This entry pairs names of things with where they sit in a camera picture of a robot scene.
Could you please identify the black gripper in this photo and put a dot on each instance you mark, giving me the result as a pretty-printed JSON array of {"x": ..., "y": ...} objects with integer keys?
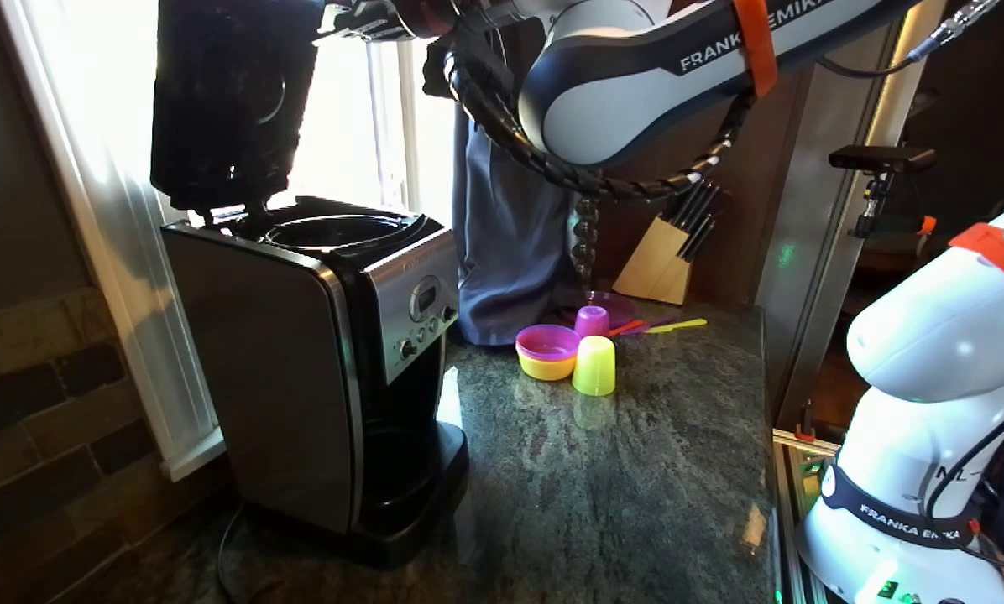
[{"x": 378, "y": 14}]

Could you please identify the black coffeemaker lid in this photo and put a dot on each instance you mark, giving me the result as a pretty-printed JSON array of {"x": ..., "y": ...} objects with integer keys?
[{"x": 232, "y": 102}]

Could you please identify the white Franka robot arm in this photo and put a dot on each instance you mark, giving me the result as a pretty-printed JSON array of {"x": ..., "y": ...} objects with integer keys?
[{"x": 637, "y": 111}]

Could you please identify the steel and black coffeemaker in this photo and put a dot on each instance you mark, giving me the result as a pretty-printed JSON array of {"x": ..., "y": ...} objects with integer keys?
[{"x": 288, "y": 379}]

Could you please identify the blue hanging cloth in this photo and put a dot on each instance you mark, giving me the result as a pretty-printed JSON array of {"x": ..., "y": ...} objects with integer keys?
[{"x": 510, "y": 245}]

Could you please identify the perforated grey metal column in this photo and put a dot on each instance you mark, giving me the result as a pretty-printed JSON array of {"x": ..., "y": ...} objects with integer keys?
[{"x": 589, "y": 254}]

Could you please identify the purple plastic bowl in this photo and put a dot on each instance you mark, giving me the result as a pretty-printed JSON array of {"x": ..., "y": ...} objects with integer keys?
[{"x": 544, "y": 339}]

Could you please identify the pink plastic cup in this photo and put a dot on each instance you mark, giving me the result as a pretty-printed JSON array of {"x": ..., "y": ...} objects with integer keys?
[{"x": 591, "y": 321}]

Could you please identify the wooden knife block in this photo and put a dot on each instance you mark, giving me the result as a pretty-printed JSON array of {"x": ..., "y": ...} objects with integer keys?
[{"x": 651, "y": 266}]

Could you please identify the yellow plastic bowl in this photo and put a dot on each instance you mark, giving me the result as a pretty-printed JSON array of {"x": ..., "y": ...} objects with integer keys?
[{"x": 544, "y": 369}]

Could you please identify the orange plastic utensil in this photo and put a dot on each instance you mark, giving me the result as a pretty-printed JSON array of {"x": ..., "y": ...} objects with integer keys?
[{"x": 627, "y": 331}]

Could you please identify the yellow plastic cup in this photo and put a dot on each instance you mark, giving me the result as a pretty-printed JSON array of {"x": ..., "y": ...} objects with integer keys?
[{"x": 597, "y": 367}]

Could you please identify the yellow plastic utensil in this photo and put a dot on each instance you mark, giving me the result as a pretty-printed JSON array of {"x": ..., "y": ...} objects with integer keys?
[{"x": 681, "y": 327}]

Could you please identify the grey metal panel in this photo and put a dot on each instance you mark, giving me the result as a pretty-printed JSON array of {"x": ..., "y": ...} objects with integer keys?
[{"x": 803, "y": 256}]

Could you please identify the small wooden piece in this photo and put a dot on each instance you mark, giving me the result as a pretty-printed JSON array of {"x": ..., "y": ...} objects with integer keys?
[{"x": 752, "y": 530}]

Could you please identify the black camera on stand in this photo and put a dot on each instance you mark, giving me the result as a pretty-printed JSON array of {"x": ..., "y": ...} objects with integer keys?
[{"x": 882, "y": 158}]

